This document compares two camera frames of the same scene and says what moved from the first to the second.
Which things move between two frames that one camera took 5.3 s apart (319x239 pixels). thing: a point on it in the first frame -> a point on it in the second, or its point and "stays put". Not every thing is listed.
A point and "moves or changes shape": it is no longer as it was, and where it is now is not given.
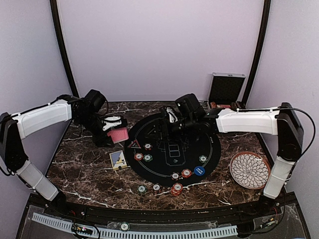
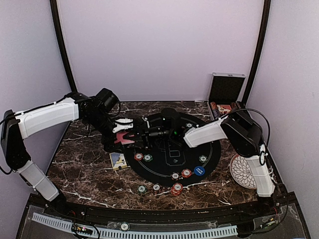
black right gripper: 164,126 -> 145,134
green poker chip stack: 142,188 stays put
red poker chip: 186,173 stays put
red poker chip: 138,156 stays put
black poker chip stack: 156,186 stays put
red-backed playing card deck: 118,135 moves or changes shape
